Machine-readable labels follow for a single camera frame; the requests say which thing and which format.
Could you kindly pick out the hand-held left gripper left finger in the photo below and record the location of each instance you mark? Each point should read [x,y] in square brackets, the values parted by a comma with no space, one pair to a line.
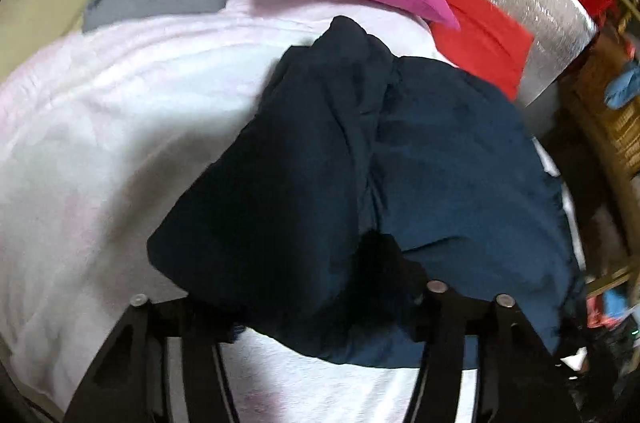
[195,353]

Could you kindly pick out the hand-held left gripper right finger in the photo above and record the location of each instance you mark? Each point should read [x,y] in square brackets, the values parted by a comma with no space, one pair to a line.
[442,318]

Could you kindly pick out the navy blue padded jacket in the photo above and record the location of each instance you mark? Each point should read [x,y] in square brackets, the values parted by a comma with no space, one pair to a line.
[425,163]

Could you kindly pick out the colourful clothes pile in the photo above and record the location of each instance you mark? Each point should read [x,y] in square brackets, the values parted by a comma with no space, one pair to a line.
[612,313]

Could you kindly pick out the white fleece blanket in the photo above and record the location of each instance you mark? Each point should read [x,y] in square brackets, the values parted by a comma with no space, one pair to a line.
[125,128]

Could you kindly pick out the wicker basket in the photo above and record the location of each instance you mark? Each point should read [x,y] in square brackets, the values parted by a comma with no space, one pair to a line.
[610,113]

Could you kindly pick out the red pillow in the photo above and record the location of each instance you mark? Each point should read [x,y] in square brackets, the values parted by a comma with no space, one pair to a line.
[475,33]

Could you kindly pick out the blue cloth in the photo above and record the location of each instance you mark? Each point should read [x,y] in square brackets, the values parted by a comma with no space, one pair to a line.
[625,85]

